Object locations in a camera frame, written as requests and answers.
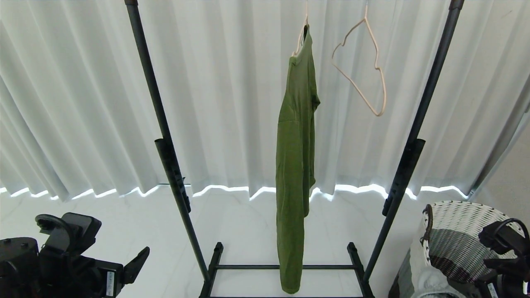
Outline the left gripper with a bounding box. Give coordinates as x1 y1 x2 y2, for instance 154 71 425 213
39 244 150 298

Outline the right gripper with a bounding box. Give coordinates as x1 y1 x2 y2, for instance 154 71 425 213
476 257 530 298

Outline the pale grey garment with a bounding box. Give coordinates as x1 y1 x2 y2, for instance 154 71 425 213
408 265 456 298

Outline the green printed shirt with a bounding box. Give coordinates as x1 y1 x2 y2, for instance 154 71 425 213
275 25 321 294

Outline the pink clothes hanger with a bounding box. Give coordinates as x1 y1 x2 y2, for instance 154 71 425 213
291 0 310 58
331 0 387 117

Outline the white laundry basket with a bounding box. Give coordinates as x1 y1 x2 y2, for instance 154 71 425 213
389 201 530 298

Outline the black clothes rack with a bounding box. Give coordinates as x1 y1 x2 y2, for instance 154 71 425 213
124 0 465 298

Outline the white curtain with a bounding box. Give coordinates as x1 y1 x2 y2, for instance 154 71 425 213
0 0 530 201

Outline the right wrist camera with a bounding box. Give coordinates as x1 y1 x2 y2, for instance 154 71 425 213
478 221 530 255

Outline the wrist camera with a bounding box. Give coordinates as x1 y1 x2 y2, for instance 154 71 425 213
478 221 530 255
35 212 102 255

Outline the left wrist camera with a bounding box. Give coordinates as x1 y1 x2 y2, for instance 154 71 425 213
35 212 102 255

